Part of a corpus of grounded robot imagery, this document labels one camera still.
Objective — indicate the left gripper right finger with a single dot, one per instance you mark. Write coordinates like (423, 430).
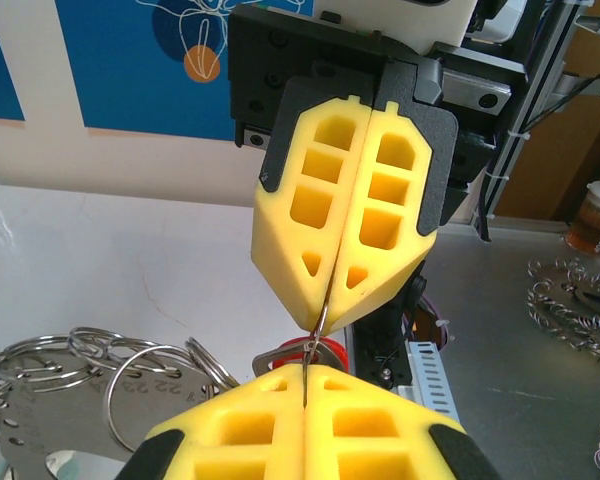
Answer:
(380, 440)

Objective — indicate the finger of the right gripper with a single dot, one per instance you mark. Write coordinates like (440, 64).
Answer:
(415, 170)
(280, 235)

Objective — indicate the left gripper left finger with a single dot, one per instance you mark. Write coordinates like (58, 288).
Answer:
(230, 440)

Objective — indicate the silver key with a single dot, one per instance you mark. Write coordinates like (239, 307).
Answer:
(265, 361)

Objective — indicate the silver split keyring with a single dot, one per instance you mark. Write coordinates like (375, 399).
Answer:
(25, 342)
(323, 315)
(215, 370)
(111, 385)

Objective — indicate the red plastic key tag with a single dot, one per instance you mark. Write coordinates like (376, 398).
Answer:
(332, 350)

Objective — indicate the oval metal keyring plate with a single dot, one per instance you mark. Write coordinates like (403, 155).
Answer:
(55, 420)

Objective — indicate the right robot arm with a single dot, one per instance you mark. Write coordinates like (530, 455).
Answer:
(390, 320)

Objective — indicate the brown cardboard box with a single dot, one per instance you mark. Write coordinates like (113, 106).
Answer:
(545, 165)

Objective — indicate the grey metal sheet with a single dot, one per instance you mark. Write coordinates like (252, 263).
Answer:
(505, 400)

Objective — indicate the plastic cup with drink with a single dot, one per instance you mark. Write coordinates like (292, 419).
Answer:
(592, 225)

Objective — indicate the far pile of key rings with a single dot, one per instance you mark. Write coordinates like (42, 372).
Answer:
(570, 300)

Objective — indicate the aluminium frame post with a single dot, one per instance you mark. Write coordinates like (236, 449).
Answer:
(530, 100)

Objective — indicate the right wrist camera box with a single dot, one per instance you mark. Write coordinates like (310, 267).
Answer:
(405, 20)

